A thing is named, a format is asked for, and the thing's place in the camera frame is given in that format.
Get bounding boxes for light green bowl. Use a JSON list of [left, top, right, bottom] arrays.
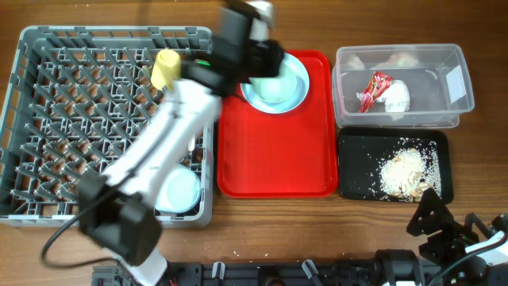
[[250, 65, 298, 103]]

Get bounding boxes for clear plastic bin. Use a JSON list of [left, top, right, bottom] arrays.
[[332, 44, 475, 129]]

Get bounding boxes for grey dishwasher rack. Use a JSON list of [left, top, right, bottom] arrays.
[[1, 25, 211, 227]]

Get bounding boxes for yellow plastic cup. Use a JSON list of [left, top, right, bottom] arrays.
[[151, 49, 182, 91]]

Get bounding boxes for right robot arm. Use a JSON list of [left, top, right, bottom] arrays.
[[369, 188, 507, 285]]

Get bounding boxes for black plastic tray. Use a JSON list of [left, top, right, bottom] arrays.
[[338, 127, 454, 204]]

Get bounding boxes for rice food leftovers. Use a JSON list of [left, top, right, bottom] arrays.
[[366, 137, 442, 203]]

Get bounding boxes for white napkin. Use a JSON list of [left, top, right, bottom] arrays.
[[374, 80, 410, 113]]

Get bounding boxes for large light blue plate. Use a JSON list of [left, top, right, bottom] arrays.
[[241, 53, 310, 114]]

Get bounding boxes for small light blue bowl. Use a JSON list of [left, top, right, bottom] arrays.
[[155, 164, 201, 214]]

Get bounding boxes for red plastic tray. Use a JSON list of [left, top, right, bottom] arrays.
[[216, 50, 339, 199]]

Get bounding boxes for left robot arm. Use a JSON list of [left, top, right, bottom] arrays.
[[75, 37, 284, 285]]

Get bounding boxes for red snack wrapper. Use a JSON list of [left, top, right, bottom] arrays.
[[356, 71, 394, 113]]

